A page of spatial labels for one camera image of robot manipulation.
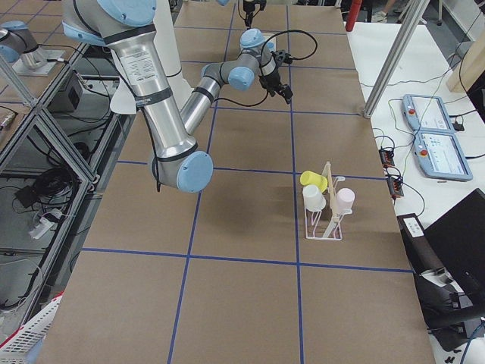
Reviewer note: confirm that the white wire cup rack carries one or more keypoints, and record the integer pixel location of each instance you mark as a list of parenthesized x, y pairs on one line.
[(326, 224)]

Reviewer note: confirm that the aluminium frame post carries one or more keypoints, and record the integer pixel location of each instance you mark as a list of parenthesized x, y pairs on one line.
[(414, 14)]

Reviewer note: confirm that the white power strip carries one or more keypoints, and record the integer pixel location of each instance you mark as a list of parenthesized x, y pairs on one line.
[(46, 222)]

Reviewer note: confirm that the black usb hub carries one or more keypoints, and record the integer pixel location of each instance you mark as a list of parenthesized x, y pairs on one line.
[(395, 186), (386, 157)]

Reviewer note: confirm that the teach pendant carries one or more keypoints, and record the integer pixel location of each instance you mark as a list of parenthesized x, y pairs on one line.
[(440, 156), (426, 112)]

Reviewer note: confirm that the yellow ikea cup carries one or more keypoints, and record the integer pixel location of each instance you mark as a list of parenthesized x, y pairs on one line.
[(312, 178)]

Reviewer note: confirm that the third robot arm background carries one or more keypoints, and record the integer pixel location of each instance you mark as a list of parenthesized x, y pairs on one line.
[(16, 40)]

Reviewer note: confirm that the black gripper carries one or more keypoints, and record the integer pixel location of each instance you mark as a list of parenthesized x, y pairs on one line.
[(271, 80), (248, 7)]

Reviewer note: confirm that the lower teach pendant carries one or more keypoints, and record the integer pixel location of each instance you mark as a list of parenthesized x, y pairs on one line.
[(440, 156)]

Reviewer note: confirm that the pink ikea cup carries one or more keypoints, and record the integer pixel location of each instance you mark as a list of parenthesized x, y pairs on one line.
[(345, 198)]

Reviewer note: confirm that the white ikea cup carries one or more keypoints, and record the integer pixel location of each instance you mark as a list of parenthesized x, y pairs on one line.
[(314, 200)]

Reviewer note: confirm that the red fire extinguisher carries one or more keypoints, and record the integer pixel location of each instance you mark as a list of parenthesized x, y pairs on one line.
[(354, 10)]

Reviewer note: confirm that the upper teach pendant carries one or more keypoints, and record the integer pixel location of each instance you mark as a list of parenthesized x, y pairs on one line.
[(426, 112)]

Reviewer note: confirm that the black laptop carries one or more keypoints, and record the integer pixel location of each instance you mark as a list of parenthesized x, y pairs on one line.
[(457, 238)]

